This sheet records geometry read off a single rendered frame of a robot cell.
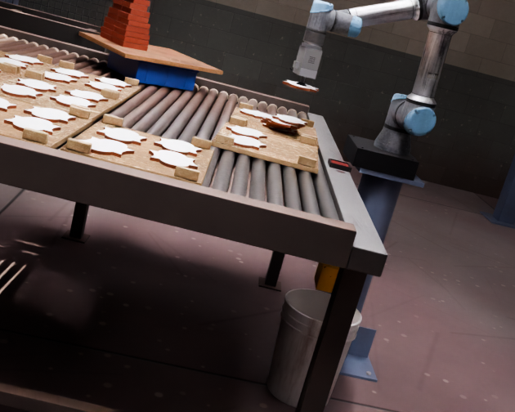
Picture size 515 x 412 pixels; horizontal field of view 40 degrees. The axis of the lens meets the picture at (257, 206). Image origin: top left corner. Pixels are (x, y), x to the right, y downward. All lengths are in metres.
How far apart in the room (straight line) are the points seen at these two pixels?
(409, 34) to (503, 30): 0.98
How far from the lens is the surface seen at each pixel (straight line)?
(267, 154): 2.27
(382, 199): 2.96
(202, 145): 2.13
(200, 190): 1.63
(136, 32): 3.35
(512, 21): 8.01
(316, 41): 2.64
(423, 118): 2.79
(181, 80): 3.29
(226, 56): 7.49
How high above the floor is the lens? 1.39
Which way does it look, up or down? 16 degrees down
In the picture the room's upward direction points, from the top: 15 degrees clockwise
